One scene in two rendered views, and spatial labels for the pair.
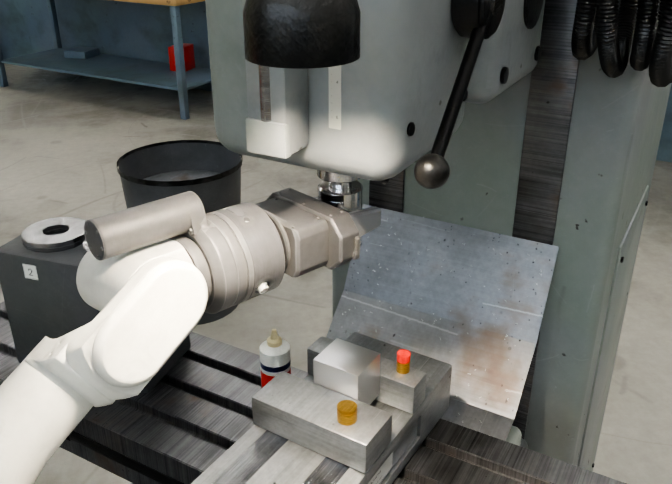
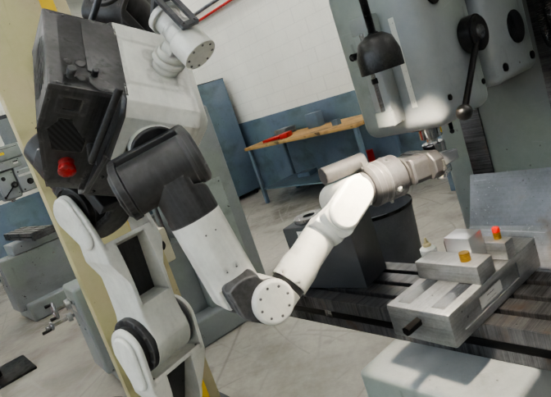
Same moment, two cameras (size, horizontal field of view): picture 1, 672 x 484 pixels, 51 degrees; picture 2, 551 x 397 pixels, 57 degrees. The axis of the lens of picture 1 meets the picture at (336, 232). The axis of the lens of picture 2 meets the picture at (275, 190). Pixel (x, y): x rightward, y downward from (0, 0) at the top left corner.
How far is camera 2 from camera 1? 0.42 m
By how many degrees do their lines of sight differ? 27
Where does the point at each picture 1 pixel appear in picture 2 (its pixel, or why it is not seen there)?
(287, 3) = (370, 50)
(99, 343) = (331, 210)
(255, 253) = (393, 172)
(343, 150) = (421, 116)
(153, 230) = (345, 168)
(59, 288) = not seen: hidden behind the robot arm
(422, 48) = (445, 61)
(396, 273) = (498, 207)
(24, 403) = (307, 239)
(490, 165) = (536, 128)
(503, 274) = not seen: outside the picture
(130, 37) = (334, 156)
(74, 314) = not seen: hidden behind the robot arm
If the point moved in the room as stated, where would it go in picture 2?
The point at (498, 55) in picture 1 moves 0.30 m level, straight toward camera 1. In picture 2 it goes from (498, 57) to (466, 80)
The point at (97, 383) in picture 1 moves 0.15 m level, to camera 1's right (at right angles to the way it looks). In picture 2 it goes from (334, 228) to (416, 211)
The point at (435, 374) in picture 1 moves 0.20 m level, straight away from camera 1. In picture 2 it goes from (523, 243) to (527, 211)
